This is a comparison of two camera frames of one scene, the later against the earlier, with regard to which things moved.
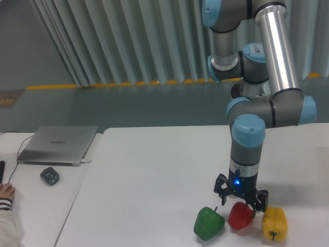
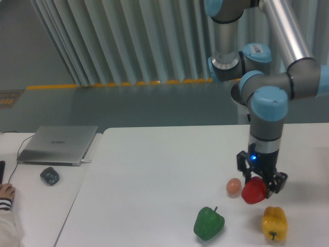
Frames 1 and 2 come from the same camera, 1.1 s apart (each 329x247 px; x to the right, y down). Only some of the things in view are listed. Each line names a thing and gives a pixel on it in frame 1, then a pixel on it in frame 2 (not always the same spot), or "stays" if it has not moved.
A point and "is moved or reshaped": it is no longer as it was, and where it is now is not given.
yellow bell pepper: [274, 223] stays
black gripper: [243, 187] -> [264, 164]
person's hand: [7, 191] stays
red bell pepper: [240, 215] is moved or reshaped
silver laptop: [57, 145] stays
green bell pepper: [208, 223] stays
